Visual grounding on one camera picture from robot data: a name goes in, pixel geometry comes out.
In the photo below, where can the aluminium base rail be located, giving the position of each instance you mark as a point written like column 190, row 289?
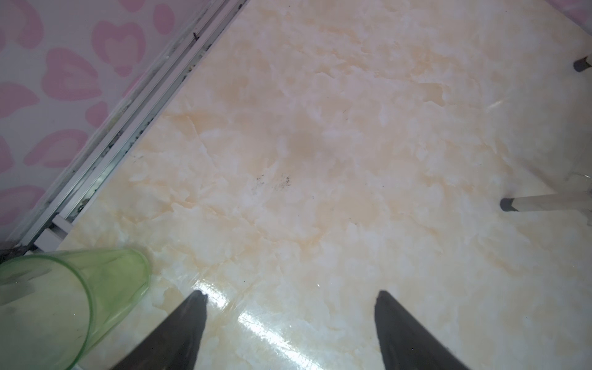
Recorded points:
column 76, row 78

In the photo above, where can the steel two-tier dish rack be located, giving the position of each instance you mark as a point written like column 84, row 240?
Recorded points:
column 546, row 125

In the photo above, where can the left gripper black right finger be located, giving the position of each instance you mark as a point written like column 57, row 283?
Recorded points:
column 405, row 343

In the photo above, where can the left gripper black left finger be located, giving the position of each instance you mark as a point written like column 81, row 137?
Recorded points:
column 174, row 343

